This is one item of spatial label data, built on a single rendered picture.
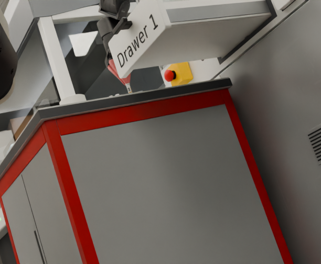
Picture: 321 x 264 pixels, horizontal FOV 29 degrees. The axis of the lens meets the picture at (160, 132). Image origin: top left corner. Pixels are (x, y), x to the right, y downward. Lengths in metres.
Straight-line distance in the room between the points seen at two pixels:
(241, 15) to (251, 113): 0.31
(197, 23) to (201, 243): 0.55
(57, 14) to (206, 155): 1.07
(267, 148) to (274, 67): 0.23
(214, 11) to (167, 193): 0.47
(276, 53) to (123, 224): 0.60
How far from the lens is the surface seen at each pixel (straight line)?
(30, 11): 2.48
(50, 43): 2.42
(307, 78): 1.58
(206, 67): 1.90
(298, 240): 1.73
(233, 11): 1.58
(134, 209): 1.52
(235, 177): 1.68
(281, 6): 1.59
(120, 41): 1.63
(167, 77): 1.96
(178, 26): 1.49
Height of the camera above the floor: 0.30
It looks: 12 degrees up
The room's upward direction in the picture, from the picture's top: 19 degrees counter-clockwise
